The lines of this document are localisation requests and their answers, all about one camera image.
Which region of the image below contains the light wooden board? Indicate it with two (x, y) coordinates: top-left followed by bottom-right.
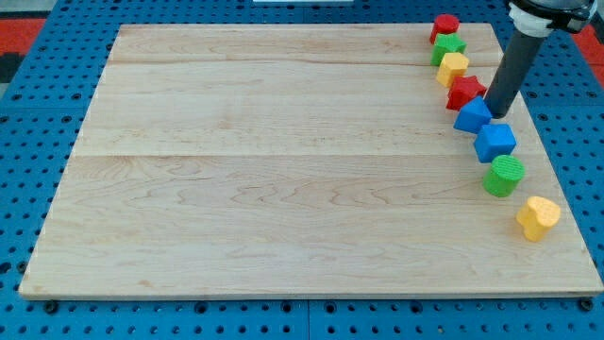
(19, 24), (603, 300)

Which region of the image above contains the blue cube block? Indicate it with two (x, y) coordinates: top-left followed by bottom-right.
(474, 124), (516, 163)

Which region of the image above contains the green cylinder block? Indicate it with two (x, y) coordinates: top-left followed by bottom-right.
(482, 155), (526, 197)

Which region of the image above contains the blue perforated base mat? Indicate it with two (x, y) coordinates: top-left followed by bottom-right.
(1, 0), (603, 339)

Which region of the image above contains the yellow pentagon block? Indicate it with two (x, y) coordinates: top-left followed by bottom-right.
(436, 52), (469, 88)

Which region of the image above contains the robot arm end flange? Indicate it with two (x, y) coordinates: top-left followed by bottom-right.
(506, 0), (598, 38)

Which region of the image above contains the blue triangle block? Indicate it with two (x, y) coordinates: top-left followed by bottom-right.
(453, 96), (493, 134)

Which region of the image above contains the red star block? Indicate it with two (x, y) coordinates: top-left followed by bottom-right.
(445, 76), (487, 111)

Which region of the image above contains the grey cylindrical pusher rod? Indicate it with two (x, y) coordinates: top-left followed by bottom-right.
(484, 30), (545, 119)

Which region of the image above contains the yellow heart block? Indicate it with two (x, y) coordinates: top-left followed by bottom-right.
(515, 195), (562, 242)

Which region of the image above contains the green star block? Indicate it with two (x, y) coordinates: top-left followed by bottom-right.
(430, 33), (467, 66)

